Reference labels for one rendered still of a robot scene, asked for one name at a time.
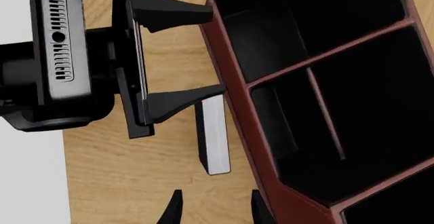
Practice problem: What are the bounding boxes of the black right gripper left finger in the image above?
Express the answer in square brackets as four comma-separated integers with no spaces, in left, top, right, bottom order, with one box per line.
[156,189,184,224]

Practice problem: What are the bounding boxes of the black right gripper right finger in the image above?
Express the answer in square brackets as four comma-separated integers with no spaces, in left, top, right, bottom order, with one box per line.
[251,189,278,224]

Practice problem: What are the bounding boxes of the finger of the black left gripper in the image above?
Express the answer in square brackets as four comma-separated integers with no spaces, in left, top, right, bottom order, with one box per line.
[145,83,227,126]
[131,0,215,35]

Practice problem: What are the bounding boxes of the red-brown desk caddy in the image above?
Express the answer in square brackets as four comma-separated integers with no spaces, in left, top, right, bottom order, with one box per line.
[199,0,434,224]

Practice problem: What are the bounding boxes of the black book with white pages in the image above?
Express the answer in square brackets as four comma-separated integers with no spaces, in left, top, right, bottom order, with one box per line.
[194,94,232,176]

